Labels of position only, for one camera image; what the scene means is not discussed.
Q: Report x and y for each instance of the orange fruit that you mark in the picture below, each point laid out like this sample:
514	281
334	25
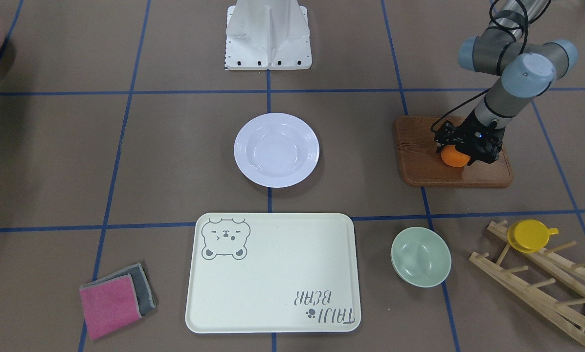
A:
453	158

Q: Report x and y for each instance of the yellow mug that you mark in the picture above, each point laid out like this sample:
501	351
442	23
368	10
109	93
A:
529	235

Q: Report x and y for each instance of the grey cloth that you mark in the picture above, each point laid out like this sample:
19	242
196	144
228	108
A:
143	292

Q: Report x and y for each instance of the white round plate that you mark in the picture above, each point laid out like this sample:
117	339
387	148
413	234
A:
276	150

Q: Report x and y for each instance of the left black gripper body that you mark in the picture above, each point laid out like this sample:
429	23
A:
445	137

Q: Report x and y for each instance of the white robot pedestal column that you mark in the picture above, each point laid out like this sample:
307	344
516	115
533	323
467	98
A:
267	35

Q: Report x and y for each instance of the cream bear tray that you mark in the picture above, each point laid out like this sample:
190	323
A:
273	272

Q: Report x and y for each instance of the wooden dish rack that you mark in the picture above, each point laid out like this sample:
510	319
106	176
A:
560	298

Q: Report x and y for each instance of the pink cloth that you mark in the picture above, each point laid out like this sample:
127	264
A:
109	306

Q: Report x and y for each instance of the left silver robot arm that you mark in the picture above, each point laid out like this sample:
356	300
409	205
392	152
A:
524	72

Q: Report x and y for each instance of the green ceramic bowl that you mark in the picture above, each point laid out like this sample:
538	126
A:
420	257

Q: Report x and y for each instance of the brown wooden cutting board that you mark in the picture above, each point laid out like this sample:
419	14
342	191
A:
421	165

